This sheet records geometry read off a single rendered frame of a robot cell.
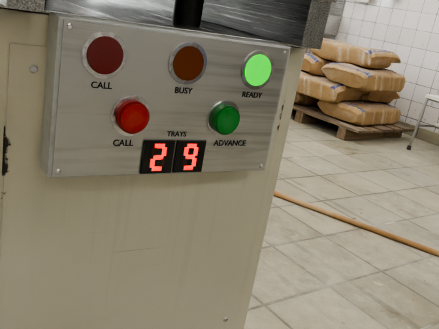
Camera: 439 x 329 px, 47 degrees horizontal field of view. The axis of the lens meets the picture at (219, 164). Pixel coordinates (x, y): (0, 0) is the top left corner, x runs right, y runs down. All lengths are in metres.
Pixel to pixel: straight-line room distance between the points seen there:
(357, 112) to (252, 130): 3.57
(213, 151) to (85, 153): 0.13
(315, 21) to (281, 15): 0.05
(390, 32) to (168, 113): 4.68
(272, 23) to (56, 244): 0.33
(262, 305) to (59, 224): 1.19
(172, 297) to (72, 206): 0.18
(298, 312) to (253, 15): 1.18
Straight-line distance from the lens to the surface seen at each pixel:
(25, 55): 0.47
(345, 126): 4.06
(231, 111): 0.51
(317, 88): 4.21
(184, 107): 0.49
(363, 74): 4.08
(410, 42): 4.98
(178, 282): 0.62
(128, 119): 0.46
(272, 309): 1.65
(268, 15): 0.61
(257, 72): 0.52
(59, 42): 0.44
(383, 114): 4.37
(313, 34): 0.56
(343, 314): 1.73
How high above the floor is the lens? 0.87
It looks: 18 degrees down
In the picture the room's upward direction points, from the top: 10 degrees clockwise
